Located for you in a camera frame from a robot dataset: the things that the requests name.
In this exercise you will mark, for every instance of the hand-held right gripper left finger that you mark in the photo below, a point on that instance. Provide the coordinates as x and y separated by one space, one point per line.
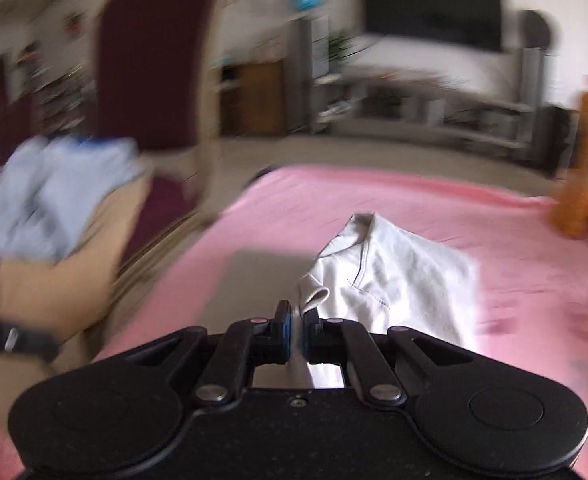
286 332

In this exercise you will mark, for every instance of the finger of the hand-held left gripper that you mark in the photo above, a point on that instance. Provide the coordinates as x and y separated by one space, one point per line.
23 342

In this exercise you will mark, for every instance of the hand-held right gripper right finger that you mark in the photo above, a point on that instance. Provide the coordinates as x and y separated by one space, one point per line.
310 335

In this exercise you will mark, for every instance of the white printed t-shirt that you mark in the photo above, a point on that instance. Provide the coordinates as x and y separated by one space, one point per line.
399 280

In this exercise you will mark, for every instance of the beige pants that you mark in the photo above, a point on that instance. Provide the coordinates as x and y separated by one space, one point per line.
48 290

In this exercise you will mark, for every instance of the light blue knit sweater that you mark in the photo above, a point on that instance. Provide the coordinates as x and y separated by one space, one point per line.
48 195

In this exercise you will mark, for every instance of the blue cloth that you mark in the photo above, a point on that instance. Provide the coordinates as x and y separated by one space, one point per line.
93 144

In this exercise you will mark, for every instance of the brown wooden cabinet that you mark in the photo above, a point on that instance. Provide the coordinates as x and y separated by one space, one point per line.
259 97

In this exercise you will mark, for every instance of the grey tower speaker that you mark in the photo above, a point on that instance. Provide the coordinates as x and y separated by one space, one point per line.
306 75
529 105

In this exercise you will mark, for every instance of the grey television stand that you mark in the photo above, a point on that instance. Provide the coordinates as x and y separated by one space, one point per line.
474 132

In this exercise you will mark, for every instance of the green potted plant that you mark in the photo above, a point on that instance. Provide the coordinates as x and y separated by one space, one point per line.
341 50

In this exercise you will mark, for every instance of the orange plush toy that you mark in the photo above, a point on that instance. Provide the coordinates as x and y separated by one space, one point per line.
574 200

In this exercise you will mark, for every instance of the maroon banquet chair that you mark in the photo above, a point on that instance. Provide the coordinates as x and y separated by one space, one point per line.
148 60

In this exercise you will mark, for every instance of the black television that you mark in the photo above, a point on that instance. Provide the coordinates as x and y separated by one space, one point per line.
434 5

